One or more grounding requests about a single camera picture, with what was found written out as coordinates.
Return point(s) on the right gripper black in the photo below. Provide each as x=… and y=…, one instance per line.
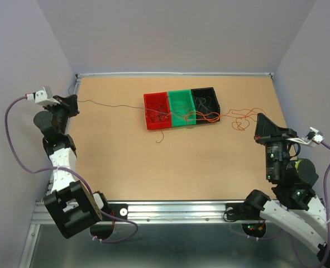
x=266, y=130

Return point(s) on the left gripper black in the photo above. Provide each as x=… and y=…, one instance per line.
x=68, y=104

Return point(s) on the black plastic bin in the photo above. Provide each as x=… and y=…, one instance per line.
x=206, y=105

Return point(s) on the green plastic bin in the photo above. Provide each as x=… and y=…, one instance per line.
x=182, y=108

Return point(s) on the red plastic bin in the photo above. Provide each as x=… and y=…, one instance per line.
x=157, y=111

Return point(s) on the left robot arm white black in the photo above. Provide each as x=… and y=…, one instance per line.
x=71, y=203

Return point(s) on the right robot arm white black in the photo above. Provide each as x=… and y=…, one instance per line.
x=297, y=209

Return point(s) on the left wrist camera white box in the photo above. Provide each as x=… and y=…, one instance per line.
x=43, y=97

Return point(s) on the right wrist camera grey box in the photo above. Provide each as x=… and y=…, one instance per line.
x=313, y=138

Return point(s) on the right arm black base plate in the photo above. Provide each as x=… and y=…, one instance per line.
x=246, y=212

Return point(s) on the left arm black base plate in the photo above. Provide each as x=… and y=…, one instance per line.
x=118, y=210

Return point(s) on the aluminium mounting rail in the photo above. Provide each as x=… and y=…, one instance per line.
x=167, y=212

